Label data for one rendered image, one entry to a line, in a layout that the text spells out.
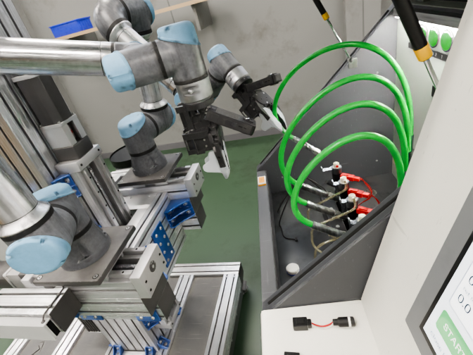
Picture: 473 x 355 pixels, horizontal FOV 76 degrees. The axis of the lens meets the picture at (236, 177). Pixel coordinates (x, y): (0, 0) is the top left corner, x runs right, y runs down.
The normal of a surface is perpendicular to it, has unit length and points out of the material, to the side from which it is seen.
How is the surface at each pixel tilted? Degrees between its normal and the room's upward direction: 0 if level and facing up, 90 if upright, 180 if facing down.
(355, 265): 90
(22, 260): 98
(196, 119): 90
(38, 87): 90
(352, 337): 0
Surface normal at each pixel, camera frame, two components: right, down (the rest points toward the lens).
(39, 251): 0.30, 0.55
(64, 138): -0.16, 0.55
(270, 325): -0.23, -0.83
